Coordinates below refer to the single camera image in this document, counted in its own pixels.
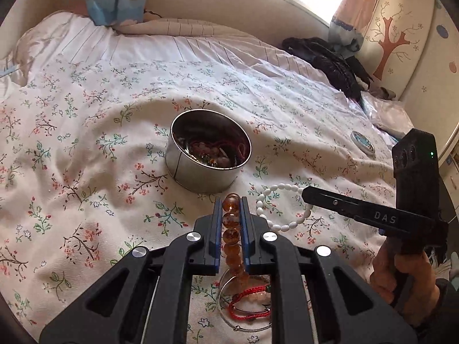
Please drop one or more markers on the clear plastic bag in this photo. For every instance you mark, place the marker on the clear plastic bag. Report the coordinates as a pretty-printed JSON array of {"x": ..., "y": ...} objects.
[{"x": 383, "y": 111}]

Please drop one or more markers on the black jacket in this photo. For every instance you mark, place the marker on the black jacket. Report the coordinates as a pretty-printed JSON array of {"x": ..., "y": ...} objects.
[{"x": 330, "y": 61}]

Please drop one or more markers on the light blue face mask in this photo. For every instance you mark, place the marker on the light blue face mask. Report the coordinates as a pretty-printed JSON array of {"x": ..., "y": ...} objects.
[{"x": 7, "y": 71}]

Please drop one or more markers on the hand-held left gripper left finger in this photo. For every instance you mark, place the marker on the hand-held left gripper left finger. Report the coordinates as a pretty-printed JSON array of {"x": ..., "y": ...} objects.
[{"x": 215, "y": 229}]

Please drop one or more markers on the pink and blue curtain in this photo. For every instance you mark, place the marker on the pink and blue curtain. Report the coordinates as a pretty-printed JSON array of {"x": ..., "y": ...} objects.
[{"x": 351, "y": 14}]

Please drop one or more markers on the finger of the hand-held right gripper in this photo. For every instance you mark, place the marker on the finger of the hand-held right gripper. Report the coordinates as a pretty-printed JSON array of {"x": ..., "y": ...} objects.
[{"x": 330, "y": 200}]

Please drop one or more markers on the person's right hand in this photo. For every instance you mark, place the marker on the person's right hand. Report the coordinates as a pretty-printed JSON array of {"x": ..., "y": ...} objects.
[{"x": 423, "y": 279}]

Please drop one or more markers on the silver bangle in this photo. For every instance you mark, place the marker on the silver bangle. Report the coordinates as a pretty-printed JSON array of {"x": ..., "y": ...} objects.
[{"x": 219, "y": 294}]

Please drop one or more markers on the floral duvet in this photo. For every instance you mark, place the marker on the floral duvet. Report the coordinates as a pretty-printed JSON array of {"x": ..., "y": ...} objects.
[{"x": 89, "y": 132}]

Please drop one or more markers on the round metal tin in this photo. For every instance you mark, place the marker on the round metal tin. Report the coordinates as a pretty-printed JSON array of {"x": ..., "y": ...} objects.
[{"x": 193, "y": 172}]

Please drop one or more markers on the striped beige blanket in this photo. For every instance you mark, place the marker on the striped beige blanket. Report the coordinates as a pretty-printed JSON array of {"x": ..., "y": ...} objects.
[{"x": 186, "y": 27}]

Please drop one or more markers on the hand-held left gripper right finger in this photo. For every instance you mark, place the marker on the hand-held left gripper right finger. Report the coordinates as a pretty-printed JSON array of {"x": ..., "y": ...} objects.
[{"x": 245, "y": 229}]

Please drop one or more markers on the round tin lid blue print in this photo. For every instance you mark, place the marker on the round tin lid blue print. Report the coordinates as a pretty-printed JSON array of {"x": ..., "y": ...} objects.
[{"x": 362, "y": 143}]

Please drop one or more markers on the person's right forearm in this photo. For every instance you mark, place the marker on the person's right forearm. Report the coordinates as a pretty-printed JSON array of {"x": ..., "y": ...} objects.
[{"x": 444, "y": 308}]

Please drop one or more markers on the tree print wardrobe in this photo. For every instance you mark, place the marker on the tree print wardrobe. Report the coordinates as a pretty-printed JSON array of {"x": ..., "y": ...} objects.
[{"x": 405, "y": 43}]

